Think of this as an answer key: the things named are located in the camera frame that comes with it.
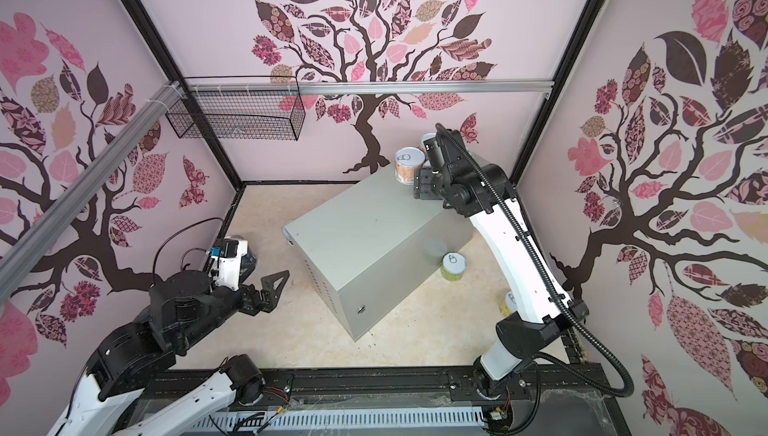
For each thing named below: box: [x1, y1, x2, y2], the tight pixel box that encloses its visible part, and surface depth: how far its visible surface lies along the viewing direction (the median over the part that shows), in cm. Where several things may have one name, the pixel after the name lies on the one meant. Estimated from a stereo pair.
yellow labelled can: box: [499, 291, 518, 318], surface depth 85 cm
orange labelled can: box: [394, 146, 426, 185], surface depth 72 cm
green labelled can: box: [441, 252, 467, 282], surface depth 93 cm
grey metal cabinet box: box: [283, 166, 473, 342], surface depth 64 cm
